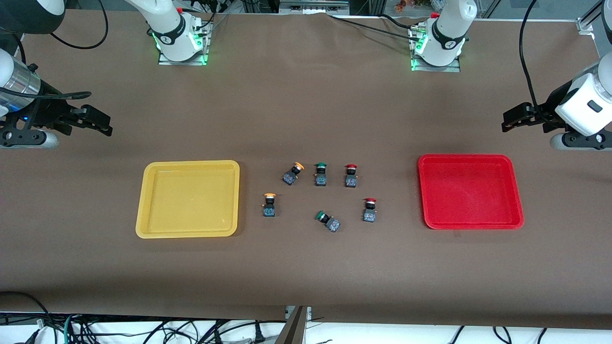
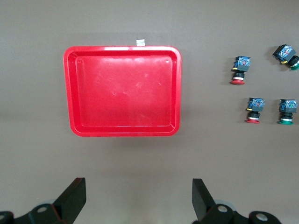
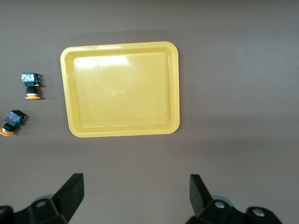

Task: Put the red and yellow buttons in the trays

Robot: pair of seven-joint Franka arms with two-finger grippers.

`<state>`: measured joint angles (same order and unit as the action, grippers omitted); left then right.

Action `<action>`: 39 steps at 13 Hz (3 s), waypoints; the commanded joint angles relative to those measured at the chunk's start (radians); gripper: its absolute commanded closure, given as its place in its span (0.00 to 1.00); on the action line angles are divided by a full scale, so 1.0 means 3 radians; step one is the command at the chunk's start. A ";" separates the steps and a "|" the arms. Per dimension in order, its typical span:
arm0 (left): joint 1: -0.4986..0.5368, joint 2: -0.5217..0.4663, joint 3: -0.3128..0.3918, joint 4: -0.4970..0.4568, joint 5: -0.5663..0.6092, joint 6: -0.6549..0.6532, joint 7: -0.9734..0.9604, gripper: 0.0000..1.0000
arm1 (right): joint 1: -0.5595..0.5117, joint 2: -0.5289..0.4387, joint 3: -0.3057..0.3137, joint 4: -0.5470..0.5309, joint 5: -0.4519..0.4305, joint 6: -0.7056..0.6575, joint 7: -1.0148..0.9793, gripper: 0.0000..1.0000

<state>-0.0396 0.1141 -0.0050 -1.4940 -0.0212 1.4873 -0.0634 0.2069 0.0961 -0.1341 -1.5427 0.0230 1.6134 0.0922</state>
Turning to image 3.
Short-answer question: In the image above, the yellow push button switch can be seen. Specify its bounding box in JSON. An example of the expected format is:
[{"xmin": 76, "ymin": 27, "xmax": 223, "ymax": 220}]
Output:
[
  {"xmin": 0, "ymin": 110, "xmax": 28, "ymax": 136},
  {"xmin": 21, "ymin": 73, "xmax": 42, "ymax": 100}
]

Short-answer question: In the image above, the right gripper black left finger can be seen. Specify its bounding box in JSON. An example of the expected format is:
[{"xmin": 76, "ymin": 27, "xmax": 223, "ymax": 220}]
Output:
[{"xmin": 0, "ymin": 173, "xmax": 85, "ymax": 224}]

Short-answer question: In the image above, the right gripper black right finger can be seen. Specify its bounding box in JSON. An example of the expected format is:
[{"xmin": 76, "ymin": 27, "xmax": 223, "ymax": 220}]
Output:
[{"xmin": 184, "ymin": 174, "xmax": 284, "ymax": 224}]

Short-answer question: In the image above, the yellow plastic tray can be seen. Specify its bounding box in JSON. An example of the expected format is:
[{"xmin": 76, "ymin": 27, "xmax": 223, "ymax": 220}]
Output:
[{"xmin": 60, "ymin": 41, "xmax": 181, "ymax": 138}]

